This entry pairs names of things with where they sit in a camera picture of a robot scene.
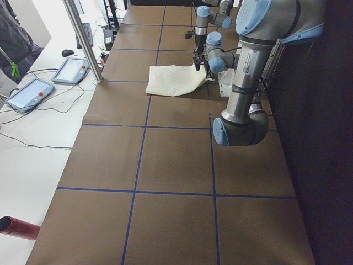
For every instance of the aluminium frame post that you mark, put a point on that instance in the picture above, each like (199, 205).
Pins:
(83, 39)

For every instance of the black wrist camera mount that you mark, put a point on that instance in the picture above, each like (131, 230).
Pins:
(189, 34)

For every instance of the person in dark jacket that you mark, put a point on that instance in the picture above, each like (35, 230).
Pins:
(16, 42)

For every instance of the near blue teach pendant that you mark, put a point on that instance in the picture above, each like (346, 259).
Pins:
(30, 96)

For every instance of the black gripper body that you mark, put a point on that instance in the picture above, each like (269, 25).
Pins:
(198, 41)
(208, 72)

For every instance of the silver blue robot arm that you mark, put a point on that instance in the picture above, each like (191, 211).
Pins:
(205, 16)
(259, 24)

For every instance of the black computer mouse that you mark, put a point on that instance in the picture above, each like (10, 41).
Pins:
(67, 52)

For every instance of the cream long sleeve cat shirt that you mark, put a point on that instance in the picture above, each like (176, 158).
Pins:
(175, 80)

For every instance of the red cylinder bottle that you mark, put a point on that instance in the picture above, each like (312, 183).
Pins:
(19, 228)

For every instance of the far blue teach pendant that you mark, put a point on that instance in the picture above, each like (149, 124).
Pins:
(71, 72)

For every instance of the blue teach pendant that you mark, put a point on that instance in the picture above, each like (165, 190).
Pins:
(71, 72)
(30, 96)

